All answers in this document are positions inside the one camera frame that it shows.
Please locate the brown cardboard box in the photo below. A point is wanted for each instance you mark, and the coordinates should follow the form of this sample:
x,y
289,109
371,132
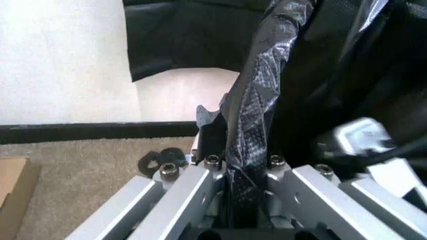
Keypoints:
x,y
13,185

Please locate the small black crumpled scrap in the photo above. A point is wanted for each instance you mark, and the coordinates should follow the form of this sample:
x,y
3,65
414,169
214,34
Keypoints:
x,y
166,156

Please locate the black baseboard strip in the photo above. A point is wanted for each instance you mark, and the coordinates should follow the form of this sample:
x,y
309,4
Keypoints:
x,y
93,132

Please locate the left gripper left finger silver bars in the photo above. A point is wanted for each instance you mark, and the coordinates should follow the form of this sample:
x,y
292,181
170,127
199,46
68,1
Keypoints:
x,y
180,197

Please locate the black plastic garbage bag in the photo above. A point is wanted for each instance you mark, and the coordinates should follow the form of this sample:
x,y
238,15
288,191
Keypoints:
x,y
333,62

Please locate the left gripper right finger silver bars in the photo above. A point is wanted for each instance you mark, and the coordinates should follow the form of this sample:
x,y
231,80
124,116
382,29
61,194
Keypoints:
x,y
320,197

